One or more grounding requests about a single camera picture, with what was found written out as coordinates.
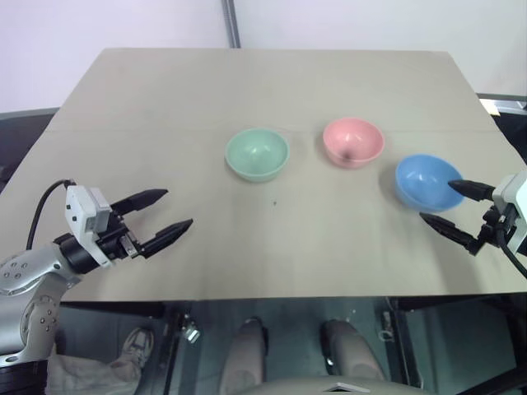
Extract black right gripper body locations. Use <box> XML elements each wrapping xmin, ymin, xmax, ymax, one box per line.
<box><xmin>477</xmin><ymin>205</ymin><xmax>514</xmax><ymax>249</ymax></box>

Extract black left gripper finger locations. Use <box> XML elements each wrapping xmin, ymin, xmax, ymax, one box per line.
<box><xmin>140</xmin><ymin>218</ymin><xmax>195</xmax><ymax>260</ymax></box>
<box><xmin>110</xmin><ymin>188</ymin><xmax>170</xmax><ymax>216</ymax></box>

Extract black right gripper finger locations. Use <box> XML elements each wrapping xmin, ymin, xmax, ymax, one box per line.
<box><xmin>447</xmin><ymin>179</ymin><xmax>496</xmax><ymax>202</ymax></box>
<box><xmin>419</xmin><ymin>212</ymin><xmax>485</xmax><ymax>257</ymax></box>

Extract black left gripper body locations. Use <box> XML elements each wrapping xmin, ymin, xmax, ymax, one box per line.
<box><xmin>97</xmin><ymin>210</ymin><xmax>147</xmax><ymax>261</ymax></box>

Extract blue bowl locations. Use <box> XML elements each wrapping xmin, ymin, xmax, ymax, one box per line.
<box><xmin>394</xmin><ymin>153</ymin><xmax>467</xmax><ymax>213</ymax></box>

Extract white sneaker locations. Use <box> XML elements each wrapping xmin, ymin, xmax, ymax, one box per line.
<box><xmin>118</xmin><ymin>326</ymin><xmax>156</xmax><ymax>372</ymax></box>

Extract green bowl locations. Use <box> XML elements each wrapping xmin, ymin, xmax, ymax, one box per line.
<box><xmin>224</xmin><ymin>127</ymin><xmax>291</xmax><ymax>184</ymax></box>

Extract red bowl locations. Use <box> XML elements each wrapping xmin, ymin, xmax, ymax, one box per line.
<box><xmin>322</xmin><ymin>118</ymin><xmax>386</xmax><ymax>170</ymax></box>

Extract beige trouser leg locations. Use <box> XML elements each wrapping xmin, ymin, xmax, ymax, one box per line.
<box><xmin>46</xmin><ymin>353</ymin><xmax>144</xmax><ymax>395</ymax></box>

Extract dark rounded leg shape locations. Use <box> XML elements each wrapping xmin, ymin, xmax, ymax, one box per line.
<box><xmin>217</xmin><ymin>315</ymin><xmax>269</xmax><ymax>395</ymax></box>
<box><xmin>319</xmin><ymin>318</ymin><xmax>389</xmax><ymax>395</ymax></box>

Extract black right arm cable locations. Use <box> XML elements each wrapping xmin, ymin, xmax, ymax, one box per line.
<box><xmin>496</xmin><ymin>221</ymin><xmax>527</xmax><ymax>278</ymax></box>

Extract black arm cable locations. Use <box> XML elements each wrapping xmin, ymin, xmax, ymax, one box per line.
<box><xmin>496</xmin><ymin>221</ymin><xmax>527</xmax><ymax>278</ymax></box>
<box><xmin>26</xmin><ymin>178</ymin><xmax>77</xmax><ymax>252</ymax></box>

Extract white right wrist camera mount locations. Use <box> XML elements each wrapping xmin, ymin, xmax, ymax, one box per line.
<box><xmin>491</xmin><ymin>170</ymin><xmax>527</xmax><ymax>253</ymax></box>

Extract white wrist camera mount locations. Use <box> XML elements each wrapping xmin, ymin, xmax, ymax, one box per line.
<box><xmin>64</xmin><ymin>184</ymin><xmax>115</xmax><ymax>268</ymax></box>
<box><xmin>491</xmin><ymin>170</ymin><xmax>527</xmax><ymax>253</ymax></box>

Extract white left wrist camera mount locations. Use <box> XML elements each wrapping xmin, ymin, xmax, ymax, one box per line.
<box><xmin>64</xmin><ymin>184</ymin><xmax>115</xmax><ymax>268</ymax></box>

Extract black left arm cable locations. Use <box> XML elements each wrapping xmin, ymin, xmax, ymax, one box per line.
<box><xmin>26</xmin><ymin>178</ymin><xmax>77</xmax><ymax>252</ymax></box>

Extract grey metal post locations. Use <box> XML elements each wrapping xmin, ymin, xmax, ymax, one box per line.
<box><xmin>221</xmin><ymin>0</ymin><xmax>241</xmax><ymax>47</ymax></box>

